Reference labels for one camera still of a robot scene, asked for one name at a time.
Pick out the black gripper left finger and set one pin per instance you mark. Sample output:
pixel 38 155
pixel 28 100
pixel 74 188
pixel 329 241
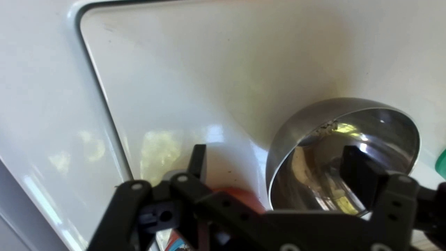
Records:
pixel 154 209

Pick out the silver metal bowl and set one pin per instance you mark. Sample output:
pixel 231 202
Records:
pixel 307 161

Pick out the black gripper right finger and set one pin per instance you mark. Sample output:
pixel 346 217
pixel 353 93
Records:
pixel 399 209

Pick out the orange and light blue bowl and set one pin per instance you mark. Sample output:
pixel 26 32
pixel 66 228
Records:
pixel 239 196

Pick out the white washing machine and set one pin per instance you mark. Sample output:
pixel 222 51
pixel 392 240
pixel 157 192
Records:
pixel 42 92

